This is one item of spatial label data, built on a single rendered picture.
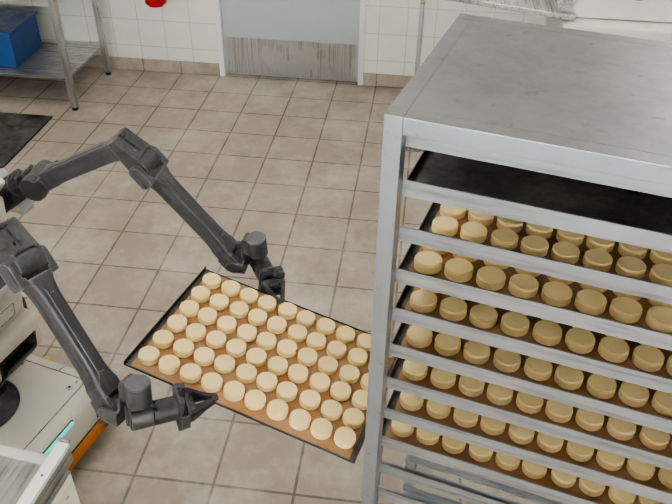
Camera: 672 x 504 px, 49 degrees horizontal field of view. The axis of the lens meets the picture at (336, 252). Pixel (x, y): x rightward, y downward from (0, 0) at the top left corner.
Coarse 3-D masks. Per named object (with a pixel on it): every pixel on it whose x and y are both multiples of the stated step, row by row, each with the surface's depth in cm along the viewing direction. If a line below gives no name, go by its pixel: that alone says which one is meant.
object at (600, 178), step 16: (416, 144) 113; (432, 144) 112; (448, 144) 111; (480, 160) 110; (496, 160) 109; (512, 160) 108; (528, 160) 108; (576, 176) 106; (592, 176) 105; (608, 176) 104; (656, 192) 103
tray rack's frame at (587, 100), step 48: (480, 48) 130; (528, 48) 130; (576, 48) 131; (624, 48) 131; (432, 96) 114; (480, 96) 114; (528, 96) 114; (576, 96) 114; (624, 96) 115; (480, 144) 106; (528, 144) 103; (576, 144) 102; (624, 144) 102
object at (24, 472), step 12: (0, 456) 177; (0, 468) 174; (12, 468) 174; (24, 468) 174; (36, 468) 174; (0, 480) 171; (12, 480) 171; (24, 480) 171; (72, 480) 175; (0, 492) 169; (12, 492) 169; (60, 492) 170; (72, 492) 176
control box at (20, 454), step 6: (0, 450) 178; (6, 450) 178; (12, 450) 178; (18, 450) 178; (24, 450) 178; (6, 456) 177; (12, 456) 177; (18, 456) 177; (24, 456) 177; (30, 456) 177; (36, 456) 177; (42, 456) 177; (36, 462) 176; (42, 462) 176
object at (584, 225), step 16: (416, 192) 118; (432, 192) 117; (448, 192) 116; (464, 192) 114; (464, 208) 116; (480, 208) 115; (496, 208) 114; (512, 208) 113; (528, 208) 112; (544, 208) 111; (544, 224) 112; (560, 224) 112; (576, 224) 111; (592, 224) 110; (608, 224) 109; (624, 240) 109; (640, 240) 108; (656, 240) 107
